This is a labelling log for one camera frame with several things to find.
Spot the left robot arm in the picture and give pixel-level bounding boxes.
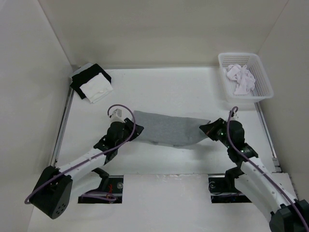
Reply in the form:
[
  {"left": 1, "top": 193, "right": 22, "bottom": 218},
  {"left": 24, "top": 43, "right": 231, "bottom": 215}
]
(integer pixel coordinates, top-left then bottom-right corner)
[{"left": 25, "top": 118, "right": 144, "bottom": 219}]

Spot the folded white tank top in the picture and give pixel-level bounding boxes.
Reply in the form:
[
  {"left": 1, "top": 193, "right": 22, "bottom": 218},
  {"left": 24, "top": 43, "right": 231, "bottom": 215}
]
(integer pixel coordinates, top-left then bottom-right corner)
[{"left": 80, "top": 72, "right": 113, "bottom": 103}]

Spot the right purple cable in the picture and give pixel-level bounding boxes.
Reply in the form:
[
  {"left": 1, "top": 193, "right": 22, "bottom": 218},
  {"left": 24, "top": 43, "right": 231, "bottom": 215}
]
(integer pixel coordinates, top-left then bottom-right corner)
[{"left": 226, "top": 106, "right": 309, "bottom": 232}]

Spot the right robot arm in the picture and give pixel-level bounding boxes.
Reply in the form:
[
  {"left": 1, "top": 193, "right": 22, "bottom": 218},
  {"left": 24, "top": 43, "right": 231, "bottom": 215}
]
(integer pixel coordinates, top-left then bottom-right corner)
[{"left": 199, "top": 118, "right": 309, "bottom": 232}]

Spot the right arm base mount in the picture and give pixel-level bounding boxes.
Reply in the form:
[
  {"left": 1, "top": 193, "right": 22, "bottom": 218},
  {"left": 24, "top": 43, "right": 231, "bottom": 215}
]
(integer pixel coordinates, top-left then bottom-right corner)
[{"left": 208, "top": 167, "right": 251, "bottom": 203}]

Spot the grey tank top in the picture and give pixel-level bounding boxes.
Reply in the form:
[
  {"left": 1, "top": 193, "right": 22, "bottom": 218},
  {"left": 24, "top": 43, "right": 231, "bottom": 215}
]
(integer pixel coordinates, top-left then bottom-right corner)
[{"left": 134, "top": 111, "right": 210, "bottom": 147}]

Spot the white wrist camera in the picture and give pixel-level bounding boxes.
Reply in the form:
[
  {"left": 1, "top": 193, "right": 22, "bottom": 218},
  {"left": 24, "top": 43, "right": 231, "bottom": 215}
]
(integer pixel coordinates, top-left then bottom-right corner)
[
  {"left": 229, "top": 112, "right": 239, "bottom": 120},
  {"left": 110, "top": 109, "right": 123, "bottom": 122}
]

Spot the pale pink tank top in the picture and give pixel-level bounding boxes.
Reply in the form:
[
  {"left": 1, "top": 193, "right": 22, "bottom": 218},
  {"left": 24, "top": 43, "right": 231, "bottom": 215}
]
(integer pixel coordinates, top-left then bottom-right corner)
[{"left": 225, "top": 64, "right": 256, "bottom": 95}]

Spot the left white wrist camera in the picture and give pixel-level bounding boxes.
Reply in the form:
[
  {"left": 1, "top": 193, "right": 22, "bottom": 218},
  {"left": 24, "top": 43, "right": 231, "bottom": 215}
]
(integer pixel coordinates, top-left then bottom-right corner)
[{"left": 110, "top": 109, "right": 123, "bottom": 122}]

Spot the folded black tank top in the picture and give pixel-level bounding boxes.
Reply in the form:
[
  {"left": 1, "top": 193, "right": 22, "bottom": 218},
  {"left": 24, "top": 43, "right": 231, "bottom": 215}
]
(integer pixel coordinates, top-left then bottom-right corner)
[{"left": 70, "top": 63, "right": 112, "bottom": 100}]

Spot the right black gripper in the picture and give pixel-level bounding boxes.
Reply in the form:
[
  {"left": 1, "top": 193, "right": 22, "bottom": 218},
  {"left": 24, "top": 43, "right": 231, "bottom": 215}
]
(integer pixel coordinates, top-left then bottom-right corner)
[{"left": 199, "top": 118, "right": 232, "bottom": 148}]

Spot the white plastic basket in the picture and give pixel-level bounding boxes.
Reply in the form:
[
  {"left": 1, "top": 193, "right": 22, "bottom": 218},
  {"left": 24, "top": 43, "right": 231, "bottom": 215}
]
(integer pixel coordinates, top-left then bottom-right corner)
[{"left": 218, "top": 53, "right": 274, "bottom": 103}]

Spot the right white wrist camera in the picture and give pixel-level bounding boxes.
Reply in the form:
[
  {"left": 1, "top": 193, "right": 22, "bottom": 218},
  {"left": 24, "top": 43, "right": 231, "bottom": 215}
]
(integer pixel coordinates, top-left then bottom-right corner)
[{"left": 229, "top": 112, "right": 239, "bottom": 120}]

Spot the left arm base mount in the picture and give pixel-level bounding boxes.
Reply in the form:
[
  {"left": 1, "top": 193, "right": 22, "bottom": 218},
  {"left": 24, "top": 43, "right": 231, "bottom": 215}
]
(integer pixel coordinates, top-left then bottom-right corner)
[{"left": 78, "top": 168, "right": 124, "bottom": 204}]

